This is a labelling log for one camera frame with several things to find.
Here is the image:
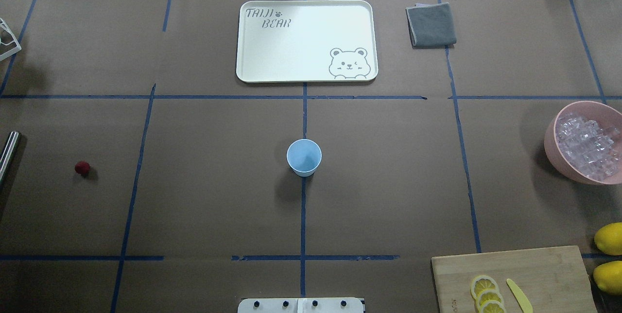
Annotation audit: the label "light blue plastic cup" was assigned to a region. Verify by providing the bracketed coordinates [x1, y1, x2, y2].
[286, 139, 322, 177]

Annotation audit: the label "red strawberry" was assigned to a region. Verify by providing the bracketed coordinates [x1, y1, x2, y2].
[74, 161, 91, 176]

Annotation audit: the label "yellow lemon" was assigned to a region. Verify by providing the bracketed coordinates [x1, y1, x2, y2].
[593, 261, 622, 296]
[594, 222, 622, 256]

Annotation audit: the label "white wire cup rack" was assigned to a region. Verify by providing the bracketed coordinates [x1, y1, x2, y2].
[0, 18, 22, 61]

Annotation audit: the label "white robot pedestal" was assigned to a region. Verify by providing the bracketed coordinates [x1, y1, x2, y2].
[237, 297, 366, 313]

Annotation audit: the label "clear ice cubes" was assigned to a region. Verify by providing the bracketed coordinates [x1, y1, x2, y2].
[555, 112, 621, 181]

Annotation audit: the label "grey folded cloth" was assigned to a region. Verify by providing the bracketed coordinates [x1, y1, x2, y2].
[406, 2, 457, 49]

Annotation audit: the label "lemon slices row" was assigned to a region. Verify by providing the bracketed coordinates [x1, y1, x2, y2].
[469, 275, 507, 313]

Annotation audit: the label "pink bowl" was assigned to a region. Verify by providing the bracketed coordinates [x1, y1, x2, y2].
[544, 101, 621, 185]

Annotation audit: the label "bamboo cutting board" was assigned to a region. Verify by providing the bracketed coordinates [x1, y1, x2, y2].
[431, 246, 597, 313]

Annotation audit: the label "white bear serving tray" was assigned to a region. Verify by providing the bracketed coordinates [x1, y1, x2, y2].
[236, 0, 379, 84]

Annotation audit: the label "steel muddler black tip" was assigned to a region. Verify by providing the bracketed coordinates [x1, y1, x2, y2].
[0, 131, 22, 188]

